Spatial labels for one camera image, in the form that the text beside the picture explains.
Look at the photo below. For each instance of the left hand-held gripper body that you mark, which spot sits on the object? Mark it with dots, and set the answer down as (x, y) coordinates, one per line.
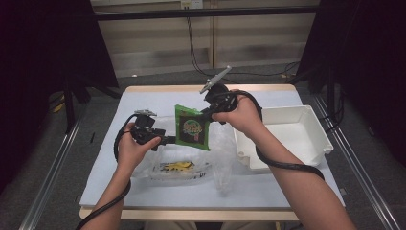
(145, 131)

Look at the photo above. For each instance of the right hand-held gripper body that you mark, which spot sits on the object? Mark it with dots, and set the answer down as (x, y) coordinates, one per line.
(220, 97)

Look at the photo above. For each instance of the green snack packet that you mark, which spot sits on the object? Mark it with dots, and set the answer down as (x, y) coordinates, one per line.
(191, 127)

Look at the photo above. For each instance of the yellow snack packet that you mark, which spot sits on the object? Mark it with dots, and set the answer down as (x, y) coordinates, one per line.
(177, 166)

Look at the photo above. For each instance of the clear printed plastic bag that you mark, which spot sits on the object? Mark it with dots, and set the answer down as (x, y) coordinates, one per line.
(178, 179)

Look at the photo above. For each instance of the white plastic bin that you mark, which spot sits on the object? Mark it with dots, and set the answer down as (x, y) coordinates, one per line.
(293, 140)

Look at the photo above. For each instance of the person's left hand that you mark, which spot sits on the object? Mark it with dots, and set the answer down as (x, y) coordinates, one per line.
(132, 153)

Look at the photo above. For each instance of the person's right hand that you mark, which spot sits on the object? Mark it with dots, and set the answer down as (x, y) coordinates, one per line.
(247, 116)

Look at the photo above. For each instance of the small black floor item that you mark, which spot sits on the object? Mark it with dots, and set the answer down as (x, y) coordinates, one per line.
(92, 137)

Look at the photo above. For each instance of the black metal stand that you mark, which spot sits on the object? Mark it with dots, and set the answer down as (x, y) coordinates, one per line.
(68, 108)

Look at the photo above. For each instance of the black horizontal bar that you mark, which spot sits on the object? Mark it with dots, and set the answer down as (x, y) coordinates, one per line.
(207, 12)

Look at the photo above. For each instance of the person's legs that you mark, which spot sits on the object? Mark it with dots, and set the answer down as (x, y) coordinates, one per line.
(169, 225)

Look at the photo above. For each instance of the black curtain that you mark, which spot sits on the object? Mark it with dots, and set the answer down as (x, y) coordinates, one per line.
(367, 48)
(48, 48)

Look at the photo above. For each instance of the white wall outlet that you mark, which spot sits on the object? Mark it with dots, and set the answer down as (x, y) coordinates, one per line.
(191, 4)

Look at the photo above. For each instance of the metal floor rail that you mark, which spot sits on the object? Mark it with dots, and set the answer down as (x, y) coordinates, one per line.
(51, 179)
(367, 191)

